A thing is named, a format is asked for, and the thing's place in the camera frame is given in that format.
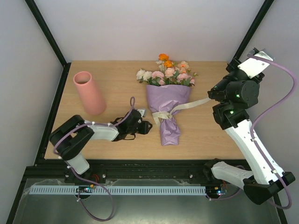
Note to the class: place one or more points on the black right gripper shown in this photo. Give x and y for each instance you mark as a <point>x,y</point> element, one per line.
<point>215,94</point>

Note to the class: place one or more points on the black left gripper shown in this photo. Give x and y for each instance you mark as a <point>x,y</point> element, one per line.
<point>145,129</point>

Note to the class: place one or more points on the cream ribbon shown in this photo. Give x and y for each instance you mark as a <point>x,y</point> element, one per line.
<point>184,107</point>

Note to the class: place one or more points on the purple flower bouquet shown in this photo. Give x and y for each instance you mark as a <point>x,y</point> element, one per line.
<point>166,88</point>

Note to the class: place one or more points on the pink cylindrical vase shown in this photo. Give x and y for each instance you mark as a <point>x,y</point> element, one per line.
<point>89,93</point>

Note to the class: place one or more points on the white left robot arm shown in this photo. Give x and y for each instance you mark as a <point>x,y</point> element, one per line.
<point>71,137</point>

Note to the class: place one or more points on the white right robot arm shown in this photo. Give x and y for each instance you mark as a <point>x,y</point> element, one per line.
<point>235,93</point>

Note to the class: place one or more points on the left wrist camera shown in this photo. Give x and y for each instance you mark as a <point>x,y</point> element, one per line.
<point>142,111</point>

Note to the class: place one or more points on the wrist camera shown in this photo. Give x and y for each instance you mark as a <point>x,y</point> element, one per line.
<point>253,67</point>
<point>142,111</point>

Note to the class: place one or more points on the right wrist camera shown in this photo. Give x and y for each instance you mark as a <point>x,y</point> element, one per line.
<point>253,67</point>

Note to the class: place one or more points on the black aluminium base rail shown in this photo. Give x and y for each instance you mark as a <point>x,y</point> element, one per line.
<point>192,171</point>

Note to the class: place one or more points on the white slotted cable duct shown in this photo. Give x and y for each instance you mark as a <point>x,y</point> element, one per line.
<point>120,190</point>

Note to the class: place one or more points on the right black frame post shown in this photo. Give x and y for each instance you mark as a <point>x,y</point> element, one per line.
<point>250,33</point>

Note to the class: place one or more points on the black frame post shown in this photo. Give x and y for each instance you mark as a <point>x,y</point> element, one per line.
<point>250,33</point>
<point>46,31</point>

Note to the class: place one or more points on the left black frame post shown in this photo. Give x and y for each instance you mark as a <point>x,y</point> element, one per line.
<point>46,31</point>

